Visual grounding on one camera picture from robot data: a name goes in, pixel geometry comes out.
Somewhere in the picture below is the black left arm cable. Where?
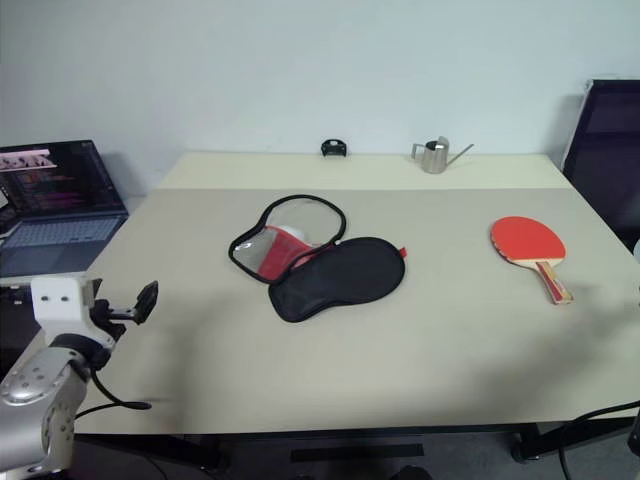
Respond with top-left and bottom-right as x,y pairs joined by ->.
73,349 -> 153,422

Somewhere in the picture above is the small black clamp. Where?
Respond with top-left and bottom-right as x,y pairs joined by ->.
320,138 -> 350,159

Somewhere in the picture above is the flat black floor strip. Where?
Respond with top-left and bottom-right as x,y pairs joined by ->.
290,444 -> 426,463

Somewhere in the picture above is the red and black paddle case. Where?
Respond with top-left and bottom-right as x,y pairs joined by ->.
228,194 -> 409,324

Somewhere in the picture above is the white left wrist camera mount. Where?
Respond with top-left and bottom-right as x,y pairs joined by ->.
30,273 -> 119,351

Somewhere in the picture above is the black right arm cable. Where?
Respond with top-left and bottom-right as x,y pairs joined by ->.
558,398 -> 640,480

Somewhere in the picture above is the steel watering can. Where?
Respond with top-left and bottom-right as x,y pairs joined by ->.
410,135 -> 476,176

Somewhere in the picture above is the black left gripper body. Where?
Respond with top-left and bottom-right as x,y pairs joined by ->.
89,297 -> 139,346

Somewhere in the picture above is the red table tennis paddle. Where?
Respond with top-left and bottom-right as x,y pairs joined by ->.
489,215 -> 575,307

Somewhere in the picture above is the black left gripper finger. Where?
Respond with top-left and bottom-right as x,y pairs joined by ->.
133,280 -> 160,327

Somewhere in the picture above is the dark rounded shape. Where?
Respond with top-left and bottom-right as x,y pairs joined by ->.
388,464 -> 442,480

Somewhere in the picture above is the open blue laptop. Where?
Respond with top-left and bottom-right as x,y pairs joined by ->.
0,139 -> 131,277

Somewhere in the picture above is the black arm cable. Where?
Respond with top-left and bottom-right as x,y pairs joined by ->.
558,398 -> 640,480
73,349 -> 153,422

